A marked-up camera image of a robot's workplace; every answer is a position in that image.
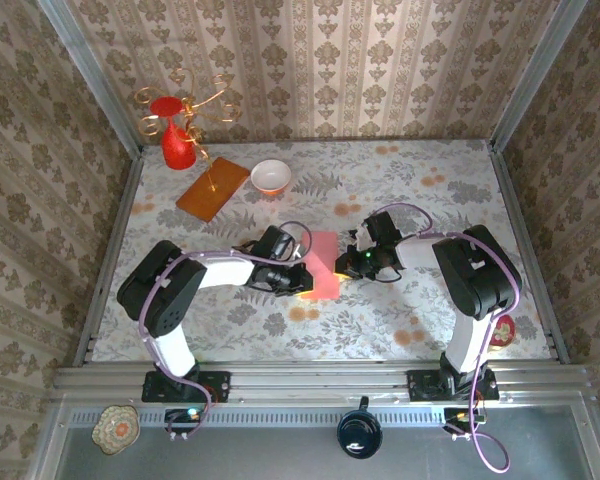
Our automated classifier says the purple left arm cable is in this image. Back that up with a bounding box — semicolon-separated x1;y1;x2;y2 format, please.
138;220;315;437

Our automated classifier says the aluminium mounting rail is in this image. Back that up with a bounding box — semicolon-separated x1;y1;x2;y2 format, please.
49;362;594;406

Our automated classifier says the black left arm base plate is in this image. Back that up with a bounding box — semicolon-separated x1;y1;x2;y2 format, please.
141;370;232;404

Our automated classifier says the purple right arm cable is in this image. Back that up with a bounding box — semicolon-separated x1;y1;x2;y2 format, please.
369;203;524;474

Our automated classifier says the white orange bowl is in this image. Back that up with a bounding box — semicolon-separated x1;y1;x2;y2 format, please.
250;159;292;197

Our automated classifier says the aluminium frame post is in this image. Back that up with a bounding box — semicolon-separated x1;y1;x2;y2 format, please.
36;0;144;156
489;0;589;151

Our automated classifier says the aluminium table side rail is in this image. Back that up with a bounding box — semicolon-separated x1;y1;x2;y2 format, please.
488;142;571;364
74;149;144;366

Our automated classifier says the dark blue mug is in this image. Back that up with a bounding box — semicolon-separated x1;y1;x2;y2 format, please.
336;395;384;459

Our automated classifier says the red upturned goblet glass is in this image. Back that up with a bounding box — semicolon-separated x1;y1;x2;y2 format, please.
149;96;197;172

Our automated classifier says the red gold round dish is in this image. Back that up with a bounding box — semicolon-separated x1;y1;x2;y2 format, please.
489;314;516;347

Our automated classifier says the grey metal tray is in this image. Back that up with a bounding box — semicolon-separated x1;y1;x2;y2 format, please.
29;394;600;480

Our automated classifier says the gold wire stand wooden base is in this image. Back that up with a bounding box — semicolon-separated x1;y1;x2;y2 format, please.
133;67;251;224

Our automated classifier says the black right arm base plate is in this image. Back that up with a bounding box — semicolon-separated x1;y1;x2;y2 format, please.
407;369;500;403

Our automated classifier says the patterned scalloped small dish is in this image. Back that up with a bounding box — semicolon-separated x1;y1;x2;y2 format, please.
91;404;141;456

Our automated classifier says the floral patterned table cloth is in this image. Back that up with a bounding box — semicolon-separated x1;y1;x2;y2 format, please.
90;139;554;362

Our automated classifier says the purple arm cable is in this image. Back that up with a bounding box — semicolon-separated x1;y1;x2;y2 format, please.
138;220;315;437
369;203;524;474

